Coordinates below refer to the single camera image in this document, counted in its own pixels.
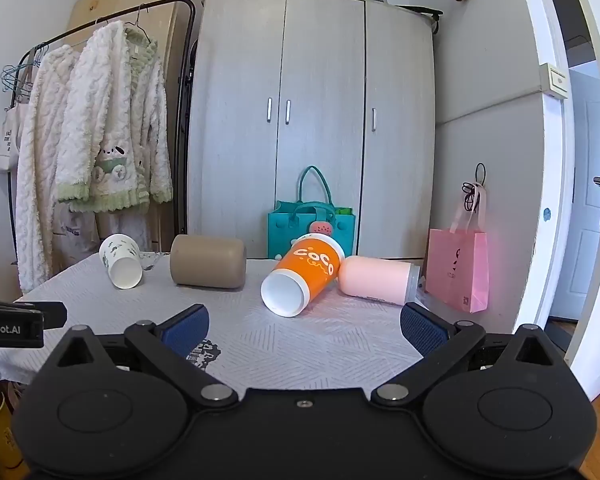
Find white canvas tote bag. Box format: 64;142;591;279
0;104;24;174

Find teal wire hangers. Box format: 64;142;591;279
0;46;47;107

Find light grey wardrobe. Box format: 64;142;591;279
186;0;439;262

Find light grey garment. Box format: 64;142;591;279
50;202;154;262

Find white door frame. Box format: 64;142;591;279
511;0;572;332

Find orange paper cup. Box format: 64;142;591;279
260;233;342;318

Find pink cup with clear lid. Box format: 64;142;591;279
338;255;421;306

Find pink paper bag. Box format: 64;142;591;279
424;180;490;314

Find white light switch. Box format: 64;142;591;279
538;62;569;102

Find white patterned tablecloth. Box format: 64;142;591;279
0;250;432;402

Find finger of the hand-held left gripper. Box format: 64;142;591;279
12;301;68;330

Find teal felt tote bag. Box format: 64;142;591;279
267;165;357;261

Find white panelled door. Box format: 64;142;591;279
550;67;600;322

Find tan brown cup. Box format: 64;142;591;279
170;234;247;291

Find white leaf print paper cup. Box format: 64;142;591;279
99;233;144;290

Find white fluffy green trim jacket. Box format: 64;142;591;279
55;20;174;214

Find black strap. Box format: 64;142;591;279
379;0;444;37

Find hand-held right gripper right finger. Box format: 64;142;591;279
370;302;573;406

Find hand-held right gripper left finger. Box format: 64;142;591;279
45;303;239;406

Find white fluffy robe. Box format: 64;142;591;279
14;44;102;295

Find black hair ties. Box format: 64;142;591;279
461;162;487;213

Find black clothes rack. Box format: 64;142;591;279
7;0;199;255

